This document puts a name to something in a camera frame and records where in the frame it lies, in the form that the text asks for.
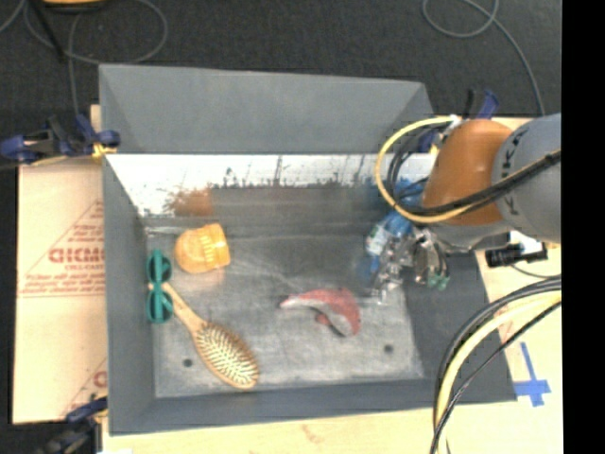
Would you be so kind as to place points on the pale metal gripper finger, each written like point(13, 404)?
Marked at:
point(396, 254)
point(387, 285)

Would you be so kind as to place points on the clear plastic bottle blue label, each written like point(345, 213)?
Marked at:
point(375, 239)

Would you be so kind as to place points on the red toy fish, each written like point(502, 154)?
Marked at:
point(342, 308)

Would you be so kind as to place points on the grey metal bin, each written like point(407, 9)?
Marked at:
point(283, 348)

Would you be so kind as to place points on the wooden hairbrush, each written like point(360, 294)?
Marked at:
point(227, 357)

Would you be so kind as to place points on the orange plastic cup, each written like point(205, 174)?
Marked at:
point(201, 249)

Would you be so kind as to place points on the brown cardboard board red print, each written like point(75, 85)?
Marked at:
point(57, 301)

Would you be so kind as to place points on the black cylinder on white bracket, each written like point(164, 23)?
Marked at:
point(506, 256)

